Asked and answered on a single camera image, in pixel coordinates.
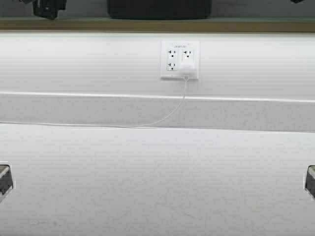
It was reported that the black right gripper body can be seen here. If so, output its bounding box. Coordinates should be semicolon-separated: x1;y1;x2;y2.
290;0;304;3

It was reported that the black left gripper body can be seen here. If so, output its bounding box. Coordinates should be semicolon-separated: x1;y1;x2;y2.
32;0;67;19

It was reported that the black two-handled cooking pot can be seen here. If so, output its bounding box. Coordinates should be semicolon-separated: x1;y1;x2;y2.
107;0;212;20

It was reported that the upper cabinet wooden shelf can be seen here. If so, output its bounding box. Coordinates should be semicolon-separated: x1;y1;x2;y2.
0;17;315;33

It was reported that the white plug adapter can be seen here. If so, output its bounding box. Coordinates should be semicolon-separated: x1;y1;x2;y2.
179;63;195;79

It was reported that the white wall outlet plate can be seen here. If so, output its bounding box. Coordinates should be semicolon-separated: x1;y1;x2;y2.
160;40;200;81

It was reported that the white charging cable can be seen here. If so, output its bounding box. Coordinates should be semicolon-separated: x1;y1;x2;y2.
0;76;190;129

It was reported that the left metal frame bracket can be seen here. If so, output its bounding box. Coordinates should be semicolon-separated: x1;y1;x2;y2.
0;163;14;203

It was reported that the metal frame bracket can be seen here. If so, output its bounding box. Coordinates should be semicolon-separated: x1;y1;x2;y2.
0;163;14;203
304;165;315;200

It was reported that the right metal frame bracket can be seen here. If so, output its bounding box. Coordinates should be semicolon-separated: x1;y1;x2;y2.
304;165;315;200

